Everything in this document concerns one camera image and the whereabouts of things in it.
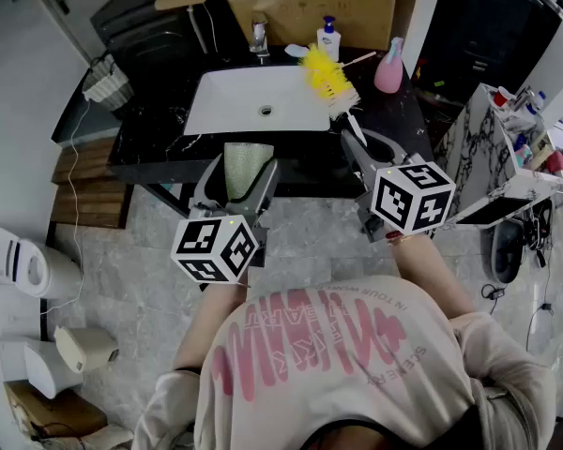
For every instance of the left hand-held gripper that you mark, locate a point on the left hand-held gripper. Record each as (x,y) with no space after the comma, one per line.
(202,246)

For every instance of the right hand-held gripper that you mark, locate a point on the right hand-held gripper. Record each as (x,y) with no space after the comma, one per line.
(413,199)

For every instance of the green textured glass cup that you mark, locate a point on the green textured glass cup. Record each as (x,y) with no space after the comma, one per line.
(244,167)

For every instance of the yellow bristle brush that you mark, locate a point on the yellow bristle brush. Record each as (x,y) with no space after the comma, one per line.
(326,75)

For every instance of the red plastic cup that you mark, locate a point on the red plastic cup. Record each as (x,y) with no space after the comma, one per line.
(501,97)

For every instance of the person's right forearm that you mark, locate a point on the person's right forearm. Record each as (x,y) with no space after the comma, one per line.
(427,270)

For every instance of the person's left forearm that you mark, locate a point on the person's left forearm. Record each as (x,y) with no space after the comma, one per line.
(206,326)

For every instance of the black marble washstand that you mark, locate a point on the black marble washstand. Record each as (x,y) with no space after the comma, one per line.
(384,115)

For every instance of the pink spray bottle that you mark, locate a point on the pink spray bottle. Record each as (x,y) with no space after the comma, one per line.
(388,75)

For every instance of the white sink basin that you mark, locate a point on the white sink basin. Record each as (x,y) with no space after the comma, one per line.
(244,96)

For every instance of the pink toothbrush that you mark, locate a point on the pink toothbrush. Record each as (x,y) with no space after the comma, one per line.
(359,58)

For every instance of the white marble shelf unit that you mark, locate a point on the white marble shelf unit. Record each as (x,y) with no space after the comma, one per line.
(478,157)

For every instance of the white blue pump bottle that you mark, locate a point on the white blue pump bottle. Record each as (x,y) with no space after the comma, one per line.
(329,40)

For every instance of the white soap dish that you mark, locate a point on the white soap dish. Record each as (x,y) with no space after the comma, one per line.
(294,49)

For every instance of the brown wooden slatted panel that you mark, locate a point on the brown wooden slatted panel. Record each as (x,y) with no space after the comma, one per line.
(89,195)

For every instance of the teal pink container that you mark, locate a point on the teal pink container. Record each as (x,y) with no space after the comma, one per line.
(523,157)

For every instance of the large open cardboard box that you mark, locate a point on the large open cardboard box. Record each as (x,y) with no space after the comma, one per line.
(309,17)

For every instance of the chrome faucet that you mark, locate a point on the chrome faucet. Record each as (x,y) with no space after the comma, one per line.
(259,35)

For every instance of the black stool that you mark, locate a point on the black stool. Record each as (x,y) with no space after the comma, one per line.
(506,251)

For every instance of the blue capped white bottle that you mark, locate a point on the blue capped white bottle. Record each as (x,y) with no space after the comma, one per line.
(537,103)

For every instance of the black cabinet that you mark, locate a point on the black cabinet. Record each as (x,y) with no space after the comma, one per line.
(488,26)

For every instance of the black washing machine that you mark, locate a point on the black washing machine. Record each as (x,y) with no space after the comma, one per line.
(145,35)

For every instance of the red round container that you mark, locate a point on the red round container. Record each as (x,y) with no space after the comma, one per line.
(557,162)

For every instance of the beige plastic device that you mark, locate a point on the beige plastic device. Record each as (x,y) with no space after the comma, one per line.
(86,347)

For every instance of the white rounded appliance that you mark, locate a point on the white rounded appliance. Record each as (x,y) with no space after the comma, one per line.
(23,265)

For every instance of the beige pink printed sweatshirt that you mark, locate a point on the beige pink printed sweatshirt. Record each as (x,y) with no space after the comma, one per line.
(333,392)

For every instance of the white plastic device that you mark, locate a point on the white plastic device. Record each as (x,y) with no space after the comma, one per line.
(37,373)

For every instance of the beige fabric bag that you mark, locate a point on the beige fabric bag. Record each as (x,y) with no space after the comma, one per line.
(108,439)

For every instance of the small brown cardboard box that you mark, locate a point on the small brown cardboard box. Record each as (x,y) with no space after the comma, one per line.
(61,413)

